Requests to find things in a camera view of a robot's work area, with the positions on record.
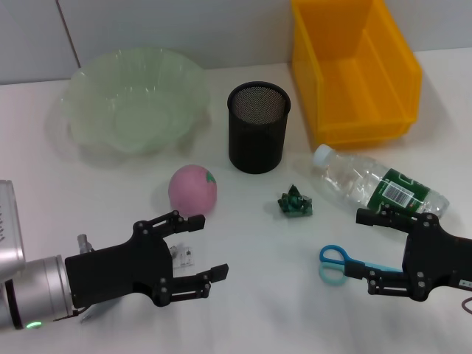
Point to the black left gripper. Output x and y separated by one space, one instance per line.
118 269

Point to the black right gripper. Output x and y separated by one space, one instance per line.
435 258

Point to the pink peach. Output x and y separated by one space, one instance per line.
191 191

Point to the clear water bottle green label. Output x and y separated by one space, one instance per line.
350 177

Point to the clear plastic ruler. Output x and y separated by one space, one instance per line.
186 256

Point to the black mesh pen cup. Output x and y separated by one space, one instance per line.
258 147

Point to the translucent green fruit bowl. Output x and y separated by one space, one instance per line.
129 92

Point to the yellow plastic bin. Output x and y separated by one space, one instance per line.
354 110

